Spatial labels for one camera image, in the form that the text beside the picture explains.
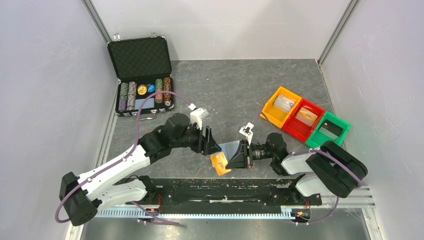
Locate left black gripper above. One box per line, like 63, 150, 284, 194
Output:
171, 121, 222, 156

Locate aluminium frame post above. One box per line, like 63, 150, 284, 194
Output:
316, 0, 361, 68
81, 0, 112, 43

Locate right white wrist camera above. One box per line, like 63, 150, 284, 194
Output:
239, 122, 255, 145

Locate white slotted cable duct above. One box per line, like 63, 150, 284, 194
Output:
96, 206, 295, 220

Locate left aluminium frame post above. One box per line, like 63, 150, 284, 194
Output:
81, 0, 112, 43

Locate orange gold credit card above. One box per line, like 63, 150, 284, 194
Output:
210, 152, 232, 176

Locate blue dealer button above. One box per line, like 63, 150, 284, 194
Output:
146, 84, 156, 93

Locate yellow dealer button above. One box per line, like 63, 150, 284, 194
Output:
137, 84, 148, 96

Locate card deck in yellow bin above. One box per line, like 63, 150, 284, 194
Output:
273, 94, 295, 114

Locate red plastic bin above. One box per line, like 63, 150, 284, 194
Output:
281, 98, 326, 143

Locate green purple chip stack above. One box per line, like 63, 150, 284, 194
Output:
118, 82, 129, 112

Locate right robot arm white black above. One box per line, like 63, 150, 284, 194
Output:
220, 132, 368, 204

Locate grey purple chip stack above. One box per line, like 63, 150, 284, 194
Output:
126, 81, 137, 111

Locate right aluminium frame post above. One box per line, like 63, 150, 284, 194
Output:
316, 0, 361, 68

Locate blue playing card deck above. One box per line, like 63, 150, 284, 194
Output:
134, 98, 155, 110

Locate yellow plastic bin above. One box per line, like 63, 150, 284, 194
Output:
260, 86, 302, 129

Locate card deck in red bin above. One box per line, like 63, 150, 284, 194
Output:
295, 106, 318, 127

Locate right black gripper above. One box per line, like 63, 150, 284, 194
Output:
225, 139, 276, 170

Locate green orange chip stack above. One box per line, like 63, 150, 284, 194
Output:
154, 78, 164, 104

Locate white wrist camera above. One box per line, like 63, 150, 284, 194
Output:
239, 122, 255, 145
188, 103, 209, 129

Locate brown orange chip stack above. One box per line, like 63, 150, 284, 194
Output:
163, 77, 172, 107

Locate black poker chip case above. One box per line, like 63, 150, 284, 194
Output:
107, 35, 176, 117

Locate card deck in green bin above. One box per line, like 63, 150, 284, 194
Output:
318, 120, 343, 141

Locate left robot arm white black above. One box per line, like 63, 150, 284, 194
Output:
55, 113, 222, 226

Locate green plastic bin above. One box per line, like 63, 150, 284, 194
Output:
305, 111, 351, 148

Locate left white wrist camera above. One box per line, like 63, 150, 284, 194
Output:
188, 103, 209, 129

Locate beige leather card holder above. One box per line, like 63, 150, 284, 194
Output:
219, 140, 241, 162

